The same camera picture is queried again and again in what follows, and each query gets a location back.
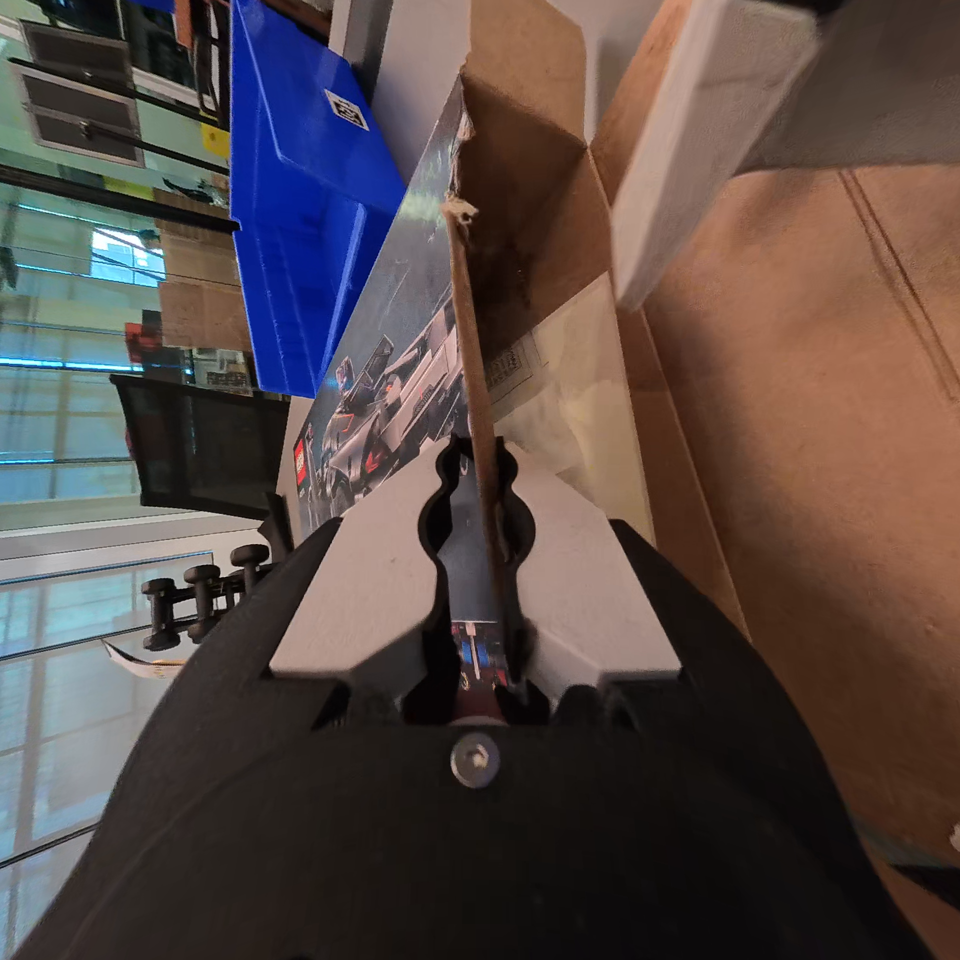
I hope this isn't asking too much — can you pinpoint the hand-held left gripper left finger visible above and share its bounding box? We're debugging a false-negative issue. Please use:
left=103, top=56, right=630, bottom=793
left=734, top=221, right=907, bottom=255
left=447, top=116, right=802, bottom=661
left=268, top=433, right=471, bottom=704

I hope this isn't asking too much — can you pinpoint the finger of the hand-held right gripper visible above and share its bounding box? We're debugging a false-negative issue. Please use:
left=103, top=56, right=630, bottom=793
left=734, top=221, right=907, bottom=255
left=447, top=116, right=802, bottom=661
left=609, top=0, right=824, bottom=314

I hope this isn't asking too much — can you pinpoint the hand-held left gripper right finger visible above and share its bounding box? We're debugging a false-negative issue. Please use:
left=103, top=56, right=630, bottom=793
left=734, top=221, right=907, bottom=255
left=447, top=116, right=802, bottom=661
left=497, top=441, right=684, bottom=711

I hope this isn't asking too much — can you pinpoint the printed cardboard lego box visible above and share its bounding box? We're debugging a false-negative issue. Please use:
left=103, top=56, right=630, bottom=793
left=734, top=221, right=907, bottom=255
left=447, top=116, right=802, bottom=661
left=288, top=0, right=960, bottom=960

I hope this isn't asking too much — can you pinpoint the white instruction booklet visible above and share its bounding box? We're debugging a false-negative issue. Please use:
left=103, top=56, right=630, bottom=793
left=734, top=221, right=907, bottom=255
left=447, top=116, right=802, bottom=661
left=483, top=270, right=655, bottom=543

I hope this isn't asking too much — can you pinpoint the black office chair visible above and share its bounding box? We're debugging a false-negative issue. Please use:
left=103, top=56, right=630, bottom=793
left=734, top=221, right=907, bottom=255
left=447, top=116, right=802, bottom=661
left=111, top=371, right=295, bottom=652

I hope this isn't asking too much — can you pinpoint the white paper tag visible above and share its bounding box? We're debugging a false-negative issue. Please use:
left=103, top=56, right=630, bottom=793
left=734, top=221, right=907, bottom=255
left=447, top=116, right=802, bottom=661
left=99, top=636, right=187, bottom=681

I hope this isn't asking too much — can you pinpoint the brown cardboard box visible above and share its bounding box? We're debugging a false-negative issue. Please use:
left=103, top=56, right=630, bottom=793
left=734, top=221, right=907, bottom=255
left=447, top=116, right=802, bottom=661
left=153, top=216, right=254, bottom=354

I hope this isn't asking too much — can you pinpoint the blue plastic bin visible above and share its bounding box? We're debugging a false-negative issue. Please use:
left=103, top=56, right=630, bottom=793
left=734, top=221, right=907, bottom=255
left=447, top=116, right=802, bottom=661
left=228, top=0, right=411, bottom=400

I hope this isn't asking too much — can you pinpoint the metal air vent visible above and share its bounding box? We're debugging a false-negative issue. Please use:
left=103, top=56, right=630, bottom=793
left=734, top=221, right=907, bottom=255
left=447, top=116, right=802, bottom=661
left=7, top=63, right=145, bottom=169
left=19, top=19, right=134, bottom=78

